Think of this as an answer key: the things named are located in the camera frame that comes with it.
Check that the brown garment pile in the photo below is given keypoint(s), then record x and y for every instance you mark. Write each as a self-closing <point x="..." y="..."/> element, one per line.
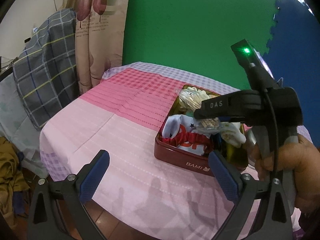
<point x="12" y="181"/>

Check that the white fluffy embroidered towel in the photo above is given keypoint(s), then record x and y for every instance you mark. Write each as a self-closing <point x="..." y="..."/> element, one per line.
<point x="229" y="132"/>

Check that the grey plaid blanket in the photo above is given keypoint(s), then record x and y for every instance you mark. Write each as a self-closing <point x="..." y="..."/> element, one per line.
<point x="45" y="72"/>

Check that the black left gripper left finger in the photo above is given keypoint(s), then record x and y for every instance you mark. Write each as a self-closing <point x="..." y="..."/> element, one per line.
<point x="45" y="219"/>

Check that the beige floral curtain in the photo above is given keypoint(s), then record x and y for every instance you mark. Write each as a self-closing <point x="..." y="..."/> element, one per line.
<point x="99" y="38"/>

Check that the cream white sock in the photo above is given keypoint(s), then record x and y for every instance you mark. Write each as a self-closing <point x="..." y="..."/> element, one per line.
<point x="200" y="94"/>

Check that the bag of cotton swabs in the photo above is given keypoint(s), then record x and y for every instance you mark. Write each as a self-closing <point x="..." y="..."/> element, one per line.
<point x="192" y="104"/>

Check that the red white printed cloth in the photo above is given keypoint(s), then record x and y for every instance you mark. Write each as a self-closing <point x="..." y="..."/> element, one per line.
<point x="180" y="132"/>

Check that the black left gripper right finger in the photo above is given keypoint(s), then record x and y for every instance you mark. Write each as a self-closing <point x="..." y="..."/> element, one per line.
<point x="272" y="220"/>

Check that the pink purple checkered tablecloth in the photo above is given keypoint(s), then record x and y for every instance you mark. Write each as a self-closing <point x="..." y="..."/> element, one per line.
<point x="122" y="115"/>

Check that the stainless steel bowl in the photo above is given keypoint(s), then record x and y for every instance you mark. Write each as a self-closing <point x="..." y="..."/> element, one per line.
<point x="251" y="146"/>

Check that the gold red metal tin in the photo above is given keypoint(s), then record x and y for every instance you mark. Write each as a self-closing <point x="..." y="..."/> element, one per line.
<point x="174" y="156"/>

